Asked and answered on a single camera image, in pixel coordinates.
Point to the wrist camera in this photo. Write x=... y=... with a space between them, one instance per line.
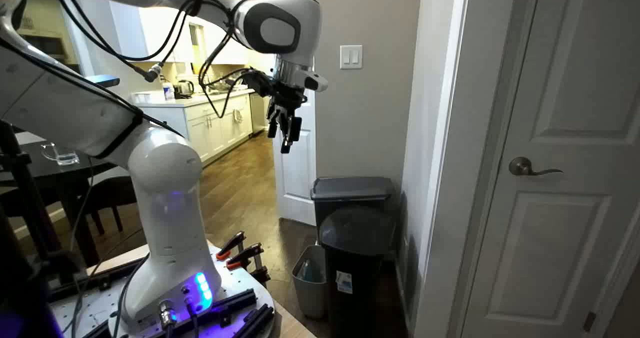
x=256 y=82

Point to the domed black bin lid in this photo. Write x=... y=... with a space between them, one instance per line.
x=357 y=230

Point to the electric kettle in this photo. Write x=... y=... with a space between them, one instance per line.
x=184 y=89

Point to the black bin with domed lid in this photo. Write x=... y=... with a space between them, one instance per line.
x=356 y=278

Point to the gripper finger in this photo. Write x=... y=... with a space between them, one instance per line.
x=294 y=128
x=272 y=123

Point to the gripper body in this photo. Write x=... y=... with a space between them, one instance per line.
x=287 y=96

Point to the white kitchen counter cabinets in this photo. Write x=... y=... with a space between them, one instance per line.
x=215 y=123

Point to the white panel door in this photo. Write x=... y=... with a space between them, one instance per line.
x=565 y=178

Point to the white light switch plate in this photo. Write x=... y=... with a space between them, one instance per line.
x=351 y=57

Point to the flat dark grey bin lid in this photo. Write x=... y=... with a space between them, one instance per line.
x=351 y=187

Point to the black bin with flat lid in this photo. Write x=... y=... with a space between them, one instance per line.
x=350 y=190

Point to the small grey wastebasket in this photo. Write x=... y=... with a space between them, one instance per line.
x=310 y=288

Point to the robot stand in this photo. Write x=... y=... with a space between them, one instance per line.
x=240 y=298

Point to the orange and black clamp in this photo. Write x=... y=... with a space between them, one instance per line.
x=245 y=257
x=231 y=244

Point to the white upper kitchen cabinets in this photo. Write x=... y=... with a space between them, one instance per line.
x=150 y=33

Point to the dark dining chair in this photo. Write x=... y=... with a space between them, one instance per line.
x=112 y=193

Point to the dark dining table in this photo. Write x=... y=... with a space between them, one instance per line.
x=47 y=173

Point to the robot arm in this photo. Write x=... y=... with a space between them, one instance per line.
x=165 y=178

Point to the black stand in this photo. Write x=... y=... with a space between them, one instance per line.
x=27 y=213

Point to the clear glass mug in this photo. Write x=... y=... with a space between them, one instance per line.
x=62 y=155

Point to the white open door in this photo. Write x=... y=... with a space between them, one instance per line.
x=297 y=183

